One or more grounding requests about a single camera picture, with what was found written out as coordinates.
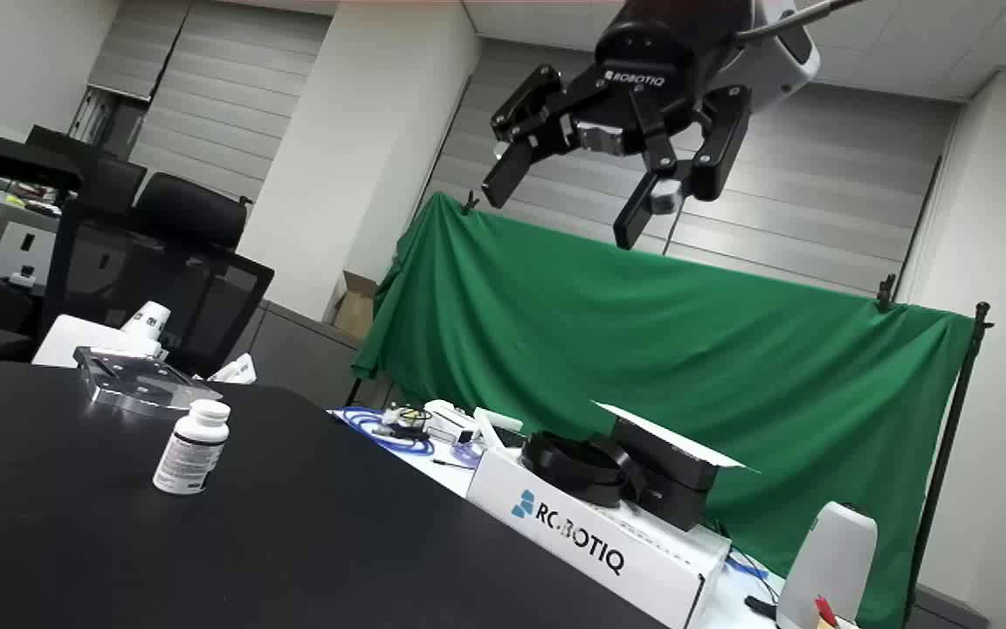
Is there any green backdrop cloth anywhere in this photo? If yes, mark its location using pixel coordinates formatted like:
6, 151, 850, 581
348, 188, 979, 629

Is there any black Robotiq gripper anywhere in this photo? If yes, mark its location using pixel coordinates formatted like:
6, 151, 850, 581
480, 0, 756, 257

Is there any black box with white flap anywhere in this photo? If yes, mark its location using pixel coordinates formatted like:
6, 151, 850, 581
593, 399, 746, 536

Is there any blue cable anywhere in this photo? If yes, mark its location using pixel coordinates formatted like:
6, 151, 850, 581
341, 406, 444, 461

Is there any black backdrop stand pole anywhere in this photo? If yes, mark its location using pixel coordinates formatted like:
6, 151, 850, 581
901, 299, 997, 629

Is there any black mesh office chair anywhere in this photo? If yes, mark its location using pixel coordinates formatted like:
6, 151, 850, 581
53, 210, 281, 377

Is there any white pill bottle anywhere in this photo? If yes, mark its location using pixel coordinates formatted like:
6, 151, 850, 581
150, 394, 234, 500

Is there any black computer monitor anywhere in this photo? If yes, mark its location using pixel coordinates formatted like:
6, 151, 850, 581
24, 124, 150, 218

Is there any white Robotiq cardboard box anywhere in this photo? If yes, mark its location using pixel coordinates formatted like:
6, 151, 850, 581
463, 445, 733, 629

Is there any brown cardboard box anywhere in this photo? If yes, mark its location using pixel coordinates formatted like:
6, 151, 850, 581
328, 274, 382, 345

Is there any small red object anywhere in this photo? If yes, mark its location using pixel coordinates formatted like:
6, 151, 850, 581
810, 595, 852, 629

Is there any black round coiled object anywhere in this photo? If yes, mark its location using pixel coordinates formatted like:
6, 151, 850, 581
520, 429, 634, 512

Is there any crumpled white paper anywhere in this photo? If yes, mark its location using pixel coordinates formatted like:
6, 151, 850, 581
205, 350, 263, 388

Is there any white plastic container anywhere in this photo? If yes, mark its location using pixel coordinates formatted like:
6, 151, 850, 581
771, 500, 879, 629

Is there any small white device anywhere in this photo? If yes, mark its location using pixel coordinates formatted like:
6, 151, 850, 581
418, 394, 480, 447

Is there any black padded office chair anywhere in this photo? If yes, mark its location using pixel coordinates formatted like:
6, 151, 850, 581
128, 173, 254, 257

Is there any grey window blind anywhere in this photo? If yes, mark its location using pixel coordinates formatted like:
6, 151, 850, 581
85, 0, 334, 202
421, 38, 965, 300

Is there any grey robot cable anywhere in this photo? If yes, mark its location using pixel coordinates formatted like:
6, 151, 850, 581
738, 0, 867, 47

